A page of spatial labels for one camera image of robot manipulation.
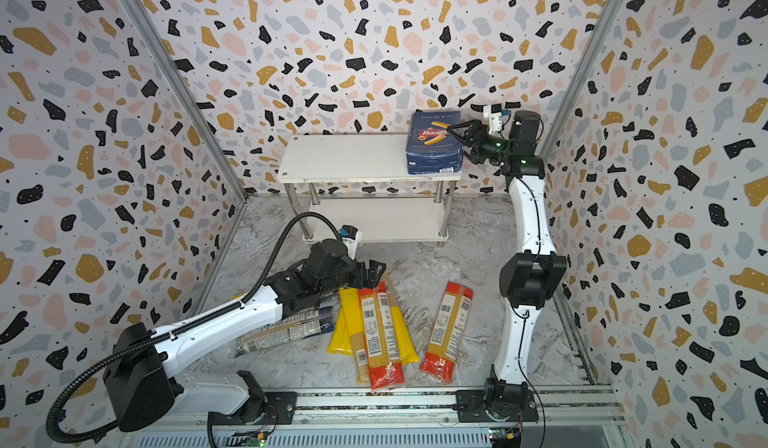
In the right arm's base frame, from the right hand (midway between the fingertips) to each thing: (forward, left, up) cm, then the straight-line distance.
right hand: (446, 130), depth 76 cm
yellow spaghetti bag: (-40, +28, -41) cm, 64 cm away
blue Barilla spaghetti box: (-33, +34, -41) cm, 63 cm away
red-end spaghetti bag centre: (-39, +16, -39) cm, 58 cm away
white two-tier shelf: (-8, +22, -11) cm, 26 cm away
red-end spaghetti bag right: (-41, -1, -40) cm, 57 cm away
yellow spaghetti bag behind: (-36, +25, -39) cm, 59 cm away
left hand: (-25, +18, -22) cm, 38 cm away
